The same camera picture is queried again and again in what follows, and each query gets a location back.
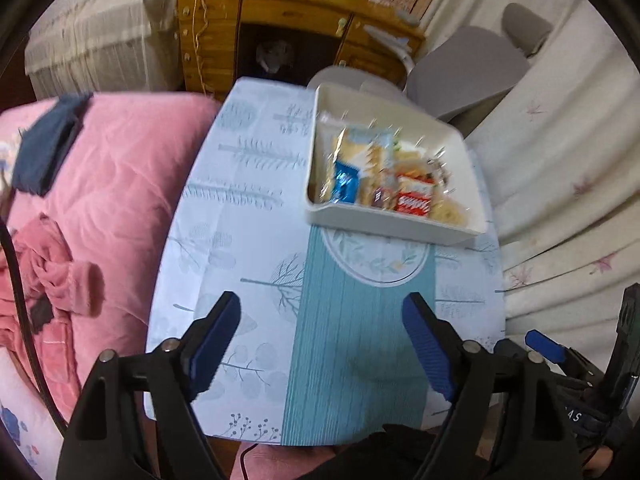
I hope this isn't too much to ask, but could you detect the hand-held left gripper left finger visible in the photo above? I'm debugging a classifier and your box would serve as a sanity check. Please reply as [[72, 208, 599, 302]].
[[55, 290, 242, 480]]

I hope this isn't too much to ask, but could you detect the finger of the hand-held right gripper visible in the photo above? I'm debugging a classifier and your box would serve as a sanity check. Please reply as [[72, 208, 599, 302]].
[[524, 329, 601, 386]]

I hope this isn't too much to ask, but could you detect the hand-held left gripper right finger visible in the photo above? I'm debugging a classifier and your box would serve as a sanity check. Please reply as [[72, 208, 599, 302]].
[[401, 292, 583, 480]]

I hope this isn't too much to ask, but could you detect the white plastic storage tray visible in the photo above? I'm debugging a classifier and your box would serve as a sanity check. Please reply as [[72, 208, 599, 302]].
[[304, 84, 488, 247]]

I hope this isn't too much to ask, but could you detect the clear bag of yellow crisps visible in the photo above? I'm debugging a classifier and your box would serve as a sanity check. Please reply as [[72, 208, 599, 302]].
[[427, 192, 473, 226]]

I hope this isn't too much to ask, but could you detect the red white snack packet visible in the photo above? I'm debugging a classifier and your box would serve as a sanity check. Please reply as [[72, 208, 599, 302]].
[[395, 172, 436, 217]]

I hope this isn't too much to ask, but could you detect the blue snack packet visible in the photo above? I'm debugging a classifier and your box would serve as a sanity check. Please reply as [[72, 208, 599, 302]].
[[332, 159, 363, 203]]

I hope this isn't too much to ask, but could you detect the cream cracker packet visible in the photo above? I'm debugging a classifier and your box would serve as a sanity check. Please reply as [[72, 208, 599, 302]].
[[345, 127, 396, 193]]

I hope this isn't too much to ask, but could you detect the person's black garment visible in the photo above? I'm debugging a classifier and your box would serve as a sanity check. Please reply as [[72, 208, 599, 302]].
[[300, 424, 446, 480]]

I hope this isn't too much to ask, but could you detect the person's leg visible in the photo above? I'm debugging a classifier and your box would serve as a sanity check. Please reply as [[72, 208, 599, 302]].
[[230, 442, 351, 480]]

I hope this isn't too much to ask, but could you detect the pink fleece garment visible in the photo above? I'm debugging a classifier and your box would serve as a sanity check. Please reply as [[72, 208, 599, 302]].
[[0, 212, 106, 386]]

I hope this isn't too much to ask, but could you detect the pink bed blanket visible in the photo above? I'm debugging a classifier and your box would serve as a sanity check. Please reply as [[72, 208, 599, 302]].
[[0, 92, 223, 480]]

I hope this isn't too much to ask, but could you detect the cream leaf print curtain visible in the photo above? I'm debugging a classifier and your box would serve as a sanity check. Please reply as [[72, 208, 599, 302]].
[[425, 0, 640, 351]]

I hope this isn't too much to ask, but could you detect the white sheet with blue print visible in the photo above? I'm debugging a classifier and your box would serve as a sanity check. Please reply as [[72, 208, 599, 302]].
[[0, 350, 66, 480]]

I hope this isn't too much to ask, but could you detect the navy folded cloth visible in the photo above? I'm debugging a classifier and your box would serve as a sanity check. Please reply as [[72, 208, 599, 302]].
[[11, 92, 93, 197]]

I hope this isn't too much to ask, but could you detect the floral pastel blanket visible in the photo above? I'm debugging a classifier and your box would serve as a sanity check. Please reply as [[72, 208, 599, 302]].
[[0, 140, 21, 221]]

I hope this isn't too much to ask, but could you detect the grey office chair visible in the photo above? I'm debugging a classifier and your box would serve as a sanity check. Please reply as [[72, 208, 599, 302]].
[[306, 2, 553, 126]]

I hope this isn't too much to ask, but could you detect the grey bag under desk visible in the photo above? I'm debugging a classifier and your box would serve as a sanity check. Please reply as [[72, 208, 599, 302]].
[[255, 40, 293, 73]]

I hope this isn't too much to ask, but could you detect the wooden desk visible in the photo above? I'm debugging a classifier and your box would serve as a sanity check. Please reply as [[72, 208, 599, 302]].
[[176, 0, 426, 103]]

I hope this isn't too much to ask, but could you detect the lace covered furniture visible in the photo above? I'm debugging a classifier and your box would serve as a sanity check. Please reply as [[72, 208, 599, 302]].
[[25, 0, 183, 101]]

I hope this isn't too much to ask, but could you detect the black cable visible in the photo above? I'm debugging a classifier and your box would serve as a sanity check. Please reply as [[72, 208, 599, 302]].
[[0, 225, 68, 436]]

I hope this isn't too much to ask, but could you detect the white charging cable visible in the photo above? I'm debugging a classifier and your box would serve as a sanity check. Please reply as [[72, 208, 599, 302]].
[[191, 0, 212, 96]]

